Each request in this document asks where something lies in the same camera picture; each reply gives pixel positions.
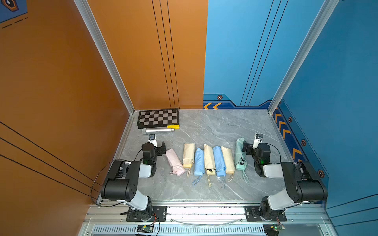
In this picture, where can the light blue sleeved umbrella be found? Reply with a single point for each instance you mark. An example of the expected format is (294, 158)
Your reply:
(199, 169)

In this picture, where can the aluminium front rail frame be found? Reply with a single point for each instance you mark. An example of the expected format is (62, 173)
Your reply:
(209, 218)

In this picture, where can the beige sleeved umbrella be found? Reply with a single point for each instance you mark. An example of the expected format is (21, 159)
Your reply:
(229, 162)

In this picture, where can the silver metal cylinder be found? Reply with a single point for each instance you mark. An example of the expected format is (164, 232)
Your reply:
(157, 130)

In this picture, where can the mint green sleeved umbrella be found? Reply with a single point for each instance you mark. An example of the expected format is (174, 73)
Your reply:
(240, 159)

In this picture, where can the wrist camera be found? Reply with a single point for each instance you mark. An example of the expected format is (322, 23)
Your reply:
(152, 140)
(258, 139)

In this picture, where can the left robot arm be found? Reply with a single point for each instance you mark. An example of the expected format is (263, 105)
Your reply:
(121, 183)

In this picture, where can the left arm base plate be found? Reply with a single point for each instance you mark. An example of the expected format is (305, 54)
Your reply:
(148, 215)

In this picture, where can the green circuit board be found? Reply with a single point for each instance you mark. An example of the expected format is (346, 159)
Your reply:
(145, 229)

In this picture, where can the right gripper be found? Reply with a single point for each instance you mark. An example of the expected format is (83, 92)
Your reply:
(248, 147)

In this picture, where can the cream umbrella sleeve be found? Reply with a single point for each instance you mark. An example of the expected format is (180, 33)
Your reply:
(188, 155)

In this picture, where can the checkerboard calibration board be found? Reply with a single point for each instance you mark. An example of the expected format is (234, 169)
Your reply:
(157, 118)

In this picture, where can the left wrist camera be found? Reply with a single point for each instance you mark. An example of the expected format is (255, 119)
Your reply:
(152, 140)

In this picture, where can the small right circuit board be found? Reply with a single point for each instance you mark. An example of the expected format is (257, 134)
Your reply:
(277, 228)

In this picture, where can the pink umbrella sleeve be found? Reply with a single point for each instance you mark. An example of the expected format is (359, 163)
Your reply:
(175, 163)

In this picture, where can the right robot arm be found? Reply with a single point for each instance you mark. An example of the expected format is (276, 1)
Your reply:
(302, 183)

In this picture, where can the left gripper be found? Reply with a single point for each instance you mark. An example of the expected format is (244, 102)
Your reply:
(161, 147)

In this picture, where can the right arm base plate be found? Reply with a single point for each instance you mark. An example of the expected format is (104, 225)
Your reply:
(256, 214)

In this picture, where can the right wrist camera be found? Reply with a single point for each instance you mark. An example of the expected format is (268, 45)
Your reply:
(258, 139)

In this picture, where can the pale yellow sleeved umbrella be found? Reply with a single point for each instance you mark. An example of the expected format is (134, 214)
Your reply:
(209, 162)

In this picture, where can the yellow block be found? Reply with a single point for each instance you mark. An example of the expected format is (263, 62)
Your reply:
(174, 127)

